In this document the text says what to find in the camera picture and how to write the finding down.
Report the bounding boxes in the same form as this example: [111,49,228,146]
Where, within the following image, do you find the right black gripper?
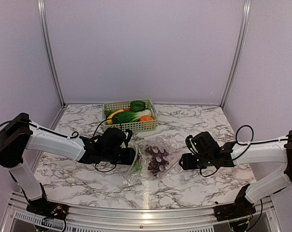
[179,152,213,170]

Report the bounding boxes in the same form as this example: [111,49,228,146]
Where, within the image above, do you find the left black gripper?
[102,146,139,164]

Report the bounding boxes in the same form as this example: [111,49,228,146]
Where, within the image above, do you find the fake yellow lemon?
[106,109,124,125]

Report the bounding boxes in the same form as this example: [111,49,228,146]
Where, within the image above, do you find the fake purple grapes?
[145,145,173,177]

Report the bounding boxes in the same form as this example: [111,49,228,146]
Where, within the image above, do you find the clear dotted zip bag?
[122,134,182,186]

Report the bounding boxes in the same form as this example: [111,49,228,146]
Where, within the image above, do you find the fake green leafy vegetable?
[112,109,152,124]

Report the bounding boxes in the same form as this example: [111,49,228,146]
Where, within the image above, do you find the fake green grapes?
[132,160,142,174]

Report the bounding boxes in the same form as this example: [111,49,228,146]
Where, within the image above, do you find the fake orange tangerine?
[140,116,154,122]

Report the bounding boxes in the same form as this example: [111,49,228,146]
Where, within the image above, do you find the fake green bell pepper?
[130,100,147,112]

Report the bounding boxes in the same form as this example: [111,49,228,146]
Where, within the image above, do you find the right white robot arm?
[179,130,292,217]

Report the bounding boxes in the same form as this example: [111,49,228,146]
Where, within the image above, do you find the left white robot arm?
[0,113,137,215]

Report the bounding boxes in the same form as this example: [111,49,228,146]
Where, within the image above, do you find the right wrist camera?
[185,135,195,154]

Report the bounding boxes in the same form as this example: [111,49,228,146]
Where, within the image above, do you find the front aluminium frame rail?
[5,193,281,232]

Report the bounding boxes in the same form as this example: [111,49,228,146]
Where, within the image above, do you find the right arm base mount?
[214,184,256,221]

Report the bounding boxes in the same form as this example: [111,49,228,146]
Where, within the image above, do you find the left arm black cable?
[0,119,127,173]

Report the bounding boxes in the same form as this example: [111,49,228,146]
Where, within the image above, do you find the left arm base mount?
[27,202,69,220]

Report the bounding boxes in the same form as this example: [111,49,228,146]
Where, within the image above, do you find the left aluminium frame post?
[37,0,66,108]

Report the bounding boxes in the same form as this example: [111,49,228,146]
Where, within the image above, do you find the aluminium frame post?
[220,0,252,109]
[37,0,66,108]

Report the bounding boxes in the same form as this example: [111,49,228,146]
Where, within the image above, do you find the right aluminium frame post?
[220,0,252,109]

